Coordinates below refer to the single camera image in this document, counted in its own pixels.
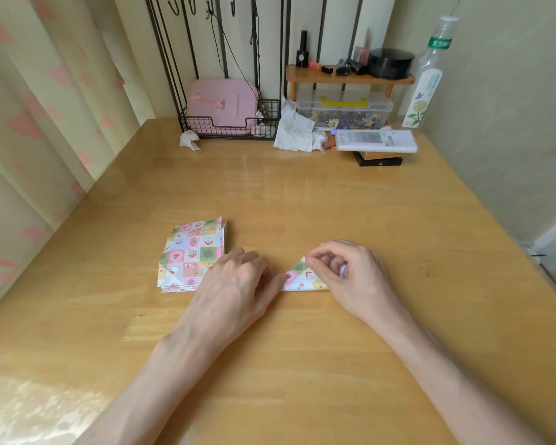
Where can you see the person's right hand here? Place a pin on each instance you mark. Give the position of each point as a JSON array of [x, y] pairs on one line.
[[356, 280]]

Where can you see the person's left hand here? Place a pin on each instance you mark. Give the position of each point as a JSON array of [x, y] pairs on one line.
[[229, 296]]

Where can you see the person's left fingers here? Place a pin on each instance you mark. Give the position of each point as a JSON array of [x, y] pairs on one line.
[[255, 268]]

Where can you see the person's right thumb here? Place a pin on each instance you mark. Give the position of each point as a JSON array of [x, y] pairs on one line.
[[326, 280]]

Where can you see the patterned origami paper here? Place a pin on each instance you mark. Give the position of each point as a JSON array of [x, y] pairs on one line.
[[302, 277]]

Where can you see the person's left forearm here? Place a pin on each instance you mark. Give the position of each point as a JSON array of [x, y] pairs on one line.
[[153, 389]]

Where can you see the person's right forearm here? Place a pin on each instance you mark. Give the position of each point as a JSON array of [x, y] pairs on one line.
[[454, 380]]

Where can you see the stack of patterned origami sheets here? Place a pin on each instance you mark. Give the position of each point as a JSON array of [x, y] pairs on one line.
[[191, 256]]

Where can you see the black and gold box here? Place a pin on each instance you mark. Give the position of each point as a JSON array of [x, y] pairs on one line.
[[378, 158]]

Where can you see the brown small item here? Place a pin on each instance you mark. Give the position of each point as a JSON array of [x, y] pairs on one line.
[[329, 143]]

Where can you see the small crumpled white tissue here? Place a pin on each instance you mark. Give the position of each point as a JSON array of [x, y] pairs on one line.
[[189, 139]]

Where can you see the white flat box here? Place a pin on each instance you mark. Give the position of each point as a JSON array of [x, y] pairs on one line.
[[376, 140]]

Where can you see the pink round-cornered case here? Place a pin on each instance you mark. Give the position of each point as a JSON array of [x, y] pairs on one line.
[[222, 106]]

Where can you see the small wooden shelf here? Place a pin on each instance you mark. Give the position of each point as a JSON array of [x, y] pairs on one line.
[[347, 78]]

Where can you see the clear plastic bottle flower label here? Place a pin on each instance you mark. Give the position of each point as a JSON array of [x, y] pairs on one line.
[[425, 83]]

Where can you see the black nail polish bottle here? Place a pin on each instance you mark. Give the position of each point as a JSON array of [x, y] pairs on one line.
[[302, 50]]

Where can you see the black round jar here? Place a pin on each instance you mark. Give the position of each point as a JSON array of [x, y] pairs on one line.
[[391, 63]]

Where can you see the black slatted white board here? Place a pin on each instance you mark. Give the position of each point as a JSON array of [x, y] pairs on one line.
[[268, 41]]

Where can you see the small pink bottle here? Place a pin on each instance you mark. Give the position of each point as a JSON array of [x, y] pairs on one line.
[[360, 53]]

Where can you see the pink heart print curtain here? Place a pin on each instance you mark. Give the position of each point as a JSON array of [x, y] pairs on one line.
[[41, 125]]

